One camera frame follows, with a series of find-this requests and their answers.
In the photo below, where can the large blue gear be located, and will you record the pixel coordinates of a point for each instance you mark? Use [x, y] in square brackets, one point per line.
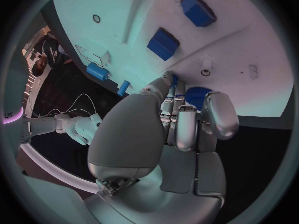
[193, 97]

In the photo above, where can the small blue gear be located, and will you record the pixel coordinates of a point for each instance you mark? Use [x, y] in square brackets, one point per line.
[175, 79]

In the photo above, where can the glowing light bar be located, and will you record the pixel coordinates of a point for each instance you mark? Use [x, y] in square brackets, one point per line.
[58, 173]

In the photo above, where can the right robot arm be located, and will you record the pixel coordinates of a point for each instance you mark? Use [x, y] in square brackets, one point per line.
[77, 127]

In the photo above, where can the person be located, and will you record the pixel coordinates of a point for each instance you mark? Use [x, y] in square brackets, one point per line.
[50, 54]

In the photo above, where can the white task board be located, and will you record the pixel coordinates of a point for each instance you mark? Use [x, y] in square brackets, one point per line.
[233, 50]

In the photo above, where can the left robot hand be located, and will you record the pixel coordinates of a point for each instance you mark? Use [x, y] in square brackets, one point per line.
[130, 134]

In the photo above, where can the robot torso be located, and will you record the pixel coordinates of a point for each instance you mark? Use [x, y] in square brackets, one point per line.
[14, 89]

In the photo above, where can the blue peg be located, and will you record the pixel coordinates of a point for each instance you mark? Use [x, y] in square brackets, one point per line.
[123, 87]

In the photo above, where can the blue plug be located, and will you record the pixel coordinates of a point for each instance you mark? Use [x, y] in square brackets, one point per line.
[97, 71]

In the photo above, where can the blue block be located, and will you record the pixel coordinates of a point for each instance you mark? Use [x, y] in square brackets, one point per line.
[197, 11]
[162, 45]

